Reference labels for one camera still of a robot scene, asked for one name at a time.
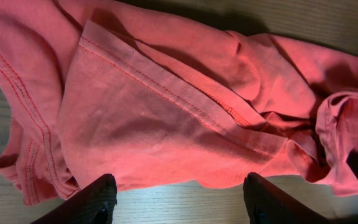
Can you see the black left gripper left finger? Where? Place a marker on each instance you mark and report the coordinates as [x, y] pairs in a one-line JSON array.
[[92, 205]]

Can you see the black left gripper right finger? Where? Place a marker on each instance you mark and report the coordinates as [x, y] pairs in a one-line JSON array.
[[266, 203]]

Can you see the red printed t-shirt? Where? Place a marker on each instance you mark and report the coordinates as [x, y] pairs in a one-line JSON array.
[[98, 87]]

